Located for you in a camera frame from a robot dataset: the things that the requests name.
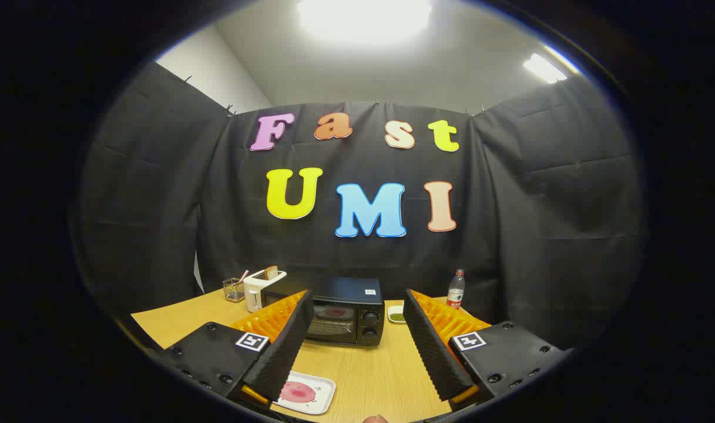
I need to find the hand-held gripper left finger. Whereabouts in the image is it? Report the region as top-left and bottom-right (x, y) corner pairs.
(157, 289), (314, 412)

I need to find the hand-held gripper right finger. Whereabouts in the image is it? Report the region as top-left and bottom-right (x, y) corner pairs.
(403, 288), (569, 412)

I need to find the pink round food slice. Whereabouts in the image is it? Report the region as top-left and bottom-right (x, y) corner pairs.
(280, 381), (317, 404)

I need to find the white square plate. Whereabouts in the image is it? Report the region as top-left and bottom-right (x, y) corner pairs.
(273, 371), (337, 415)

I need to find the black toaster oven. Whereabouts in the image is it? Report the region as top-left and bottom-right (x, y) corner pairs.
(261, 277), (386, 346)

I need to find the white pop-up toaster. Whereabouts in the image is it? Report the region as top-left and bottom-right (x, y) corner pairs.
(243, 269), (287, 313)

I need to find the clear bottle with red label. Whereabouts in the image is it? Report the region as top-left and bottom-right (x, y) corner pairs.
(447, 269), (466, 310)

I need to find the black backdrop cloth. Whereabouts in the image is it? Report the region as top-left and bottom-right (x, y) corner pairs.
(69, 62), (649, 353)

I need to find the small ceiling light panel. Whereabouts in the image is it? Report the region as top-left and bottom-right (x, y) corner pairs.
(522, 53), (568, 84)

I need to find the large ceiling light panel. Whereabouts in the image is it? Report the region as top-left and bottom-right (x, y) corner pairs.
(297, 0), (433, 45)

